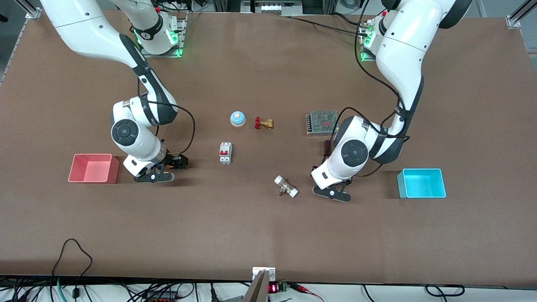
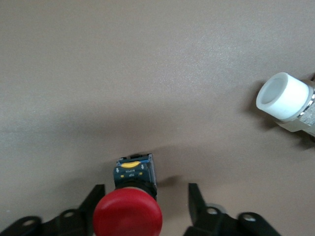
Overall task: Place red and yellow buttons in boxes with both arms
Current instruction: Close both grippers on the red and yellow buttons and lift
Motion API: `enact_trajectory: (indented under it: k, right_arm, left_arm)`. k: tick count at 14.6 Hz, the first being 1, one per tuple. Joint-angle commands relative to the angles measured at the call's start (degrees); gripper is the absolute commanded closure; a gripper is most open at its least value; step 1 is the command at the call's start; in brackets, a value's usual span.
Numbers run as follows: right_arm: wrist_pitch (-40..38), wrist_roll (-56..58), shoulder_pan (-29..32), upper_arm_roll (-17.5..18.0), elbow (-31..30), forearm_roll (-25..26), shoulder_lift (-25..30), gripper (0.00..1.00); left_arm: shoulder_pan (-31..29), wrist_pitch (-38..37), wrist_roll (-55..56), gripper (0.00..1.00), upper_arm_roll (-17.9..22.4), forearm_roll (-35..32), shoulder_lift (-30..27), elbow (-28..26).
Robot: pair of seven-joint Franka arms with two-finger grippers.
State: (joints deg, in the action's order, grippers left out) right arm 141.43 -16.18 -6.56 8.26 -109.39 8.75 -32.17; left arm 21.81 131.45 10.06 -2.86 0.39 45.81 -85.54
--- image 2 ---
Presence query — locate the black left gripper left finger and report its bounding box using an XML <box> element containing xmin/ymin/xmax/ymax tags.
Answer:
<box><xmin>0</xmin><ymin>184</ymin><xmax>106</xmax><ymax>236</ymax></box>

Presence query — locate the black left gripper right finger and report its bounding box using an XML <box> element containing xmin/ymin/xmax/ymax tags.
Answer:
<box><xmin>184</xmin><ymin>182</ymin><xmax>281</xmax><ymax>236</ymax></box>

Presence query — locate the red mushroom push button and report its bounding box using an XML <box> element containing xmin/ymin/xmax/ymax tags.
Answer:
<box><xmin>93</xmin><ymin>152</ymin><xmax>163</xmax><ymax>236</ymax></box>

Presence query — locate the white cap pilot light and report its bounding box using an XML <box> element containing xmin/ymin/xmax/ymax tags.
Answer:
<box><xmin>255</xmin><ymin>72</ymin><xmax>315</xmax><ymax>143</ymax></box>

